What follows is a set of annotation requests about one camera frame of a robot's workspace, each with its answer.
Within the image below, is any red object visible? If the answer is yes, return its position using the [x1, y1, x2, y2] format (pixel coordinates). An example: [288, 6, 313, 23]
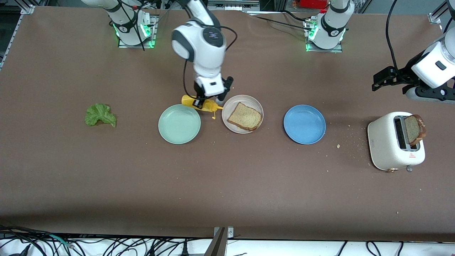
[299, 0, 332, 9]

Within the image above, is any blue plate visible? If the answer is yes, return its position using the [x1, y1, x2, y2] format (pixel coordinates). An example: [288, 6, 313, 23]
[283, 105, 326, 145]

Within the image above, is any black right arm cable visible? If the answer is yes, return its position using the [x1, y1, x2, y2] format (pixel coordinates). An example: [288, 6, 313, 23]
[183, 59, 199, 101]

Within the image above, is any aluminium table edge rail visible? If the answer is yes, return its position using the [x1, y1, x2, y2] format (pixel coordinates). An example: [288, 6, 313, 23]
[0, 5, 35, 71]

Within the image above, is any metal bracket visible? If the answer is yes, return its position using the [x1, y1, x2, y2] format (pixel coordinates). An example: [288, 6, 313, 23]
[204, 226, 235, 256]

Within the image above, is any green lettuce leaf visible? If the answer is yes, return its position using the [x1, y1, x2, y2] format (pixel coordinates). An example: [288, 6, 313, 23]
[85, 103, 117, 128]

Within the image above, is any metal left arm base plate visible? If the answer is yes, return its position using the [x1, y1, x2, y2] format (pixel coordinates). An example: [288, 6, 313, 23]
[305, 18, 343, 53]

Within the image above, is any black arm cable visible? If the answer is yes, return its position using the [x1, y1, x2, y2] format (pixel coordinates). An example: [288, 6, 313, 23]
[183, 59, 199, 101]
[386, 0, 400, 70]

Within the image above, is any aluminium profile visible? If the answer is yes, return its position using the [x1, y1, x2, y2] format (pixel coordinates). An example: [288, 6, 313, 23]
[428, 0, 455, 25]

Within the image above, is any yellow mustard squeeze bottle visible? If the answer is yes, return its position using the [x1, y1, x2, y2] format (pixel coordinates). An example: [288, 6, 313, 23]
[181, 94, 224, 120]

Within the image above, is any grey box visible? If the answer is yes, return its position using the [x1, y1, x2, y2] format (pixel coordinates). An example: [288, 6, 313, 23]
[207, 0, 261, 11]

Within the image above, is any black base cable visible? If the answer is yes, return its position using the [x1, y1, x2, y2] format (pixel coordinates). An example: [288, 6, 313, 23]
[245, 10, 314, 32]

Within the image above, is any brown bread slice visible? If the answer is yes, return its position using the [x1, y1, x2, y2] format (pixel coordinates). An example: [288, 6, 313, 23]
[227, 102, 263, 131]

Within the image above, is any white toaster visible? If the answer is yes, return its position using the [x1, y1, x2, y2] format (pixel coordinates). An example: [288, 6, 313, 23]
[367, 112, 426, 173]

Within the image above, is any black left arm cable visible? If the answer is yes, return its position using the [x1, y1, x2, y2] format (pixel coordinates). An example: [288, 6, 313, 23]
[386, 0, 400, 70]

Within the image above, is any teal cable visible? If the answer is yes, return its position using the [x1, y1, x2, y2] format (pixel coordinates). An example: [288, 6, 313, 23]
[50, 234, 73, 248]

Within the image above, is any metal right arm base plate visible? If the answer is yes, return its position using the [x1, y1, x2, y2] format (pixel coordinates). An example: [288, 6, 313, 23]
[118, 14, 159, 49]

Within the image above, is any brown bread slice speckled crust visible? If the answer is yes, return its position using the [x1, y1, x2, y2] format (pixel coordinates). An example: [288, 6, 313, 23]
[405, 114, 427, 146]

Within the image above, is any mint green plate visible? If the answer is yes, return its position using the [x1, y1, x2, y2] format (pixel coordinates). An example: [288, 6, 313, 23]
[158, 104, 201, 145]

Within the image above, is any beige plate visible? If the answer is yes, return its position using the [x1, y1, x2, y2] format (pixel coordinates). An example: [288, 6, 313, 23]
[221, 95, 264, 134]

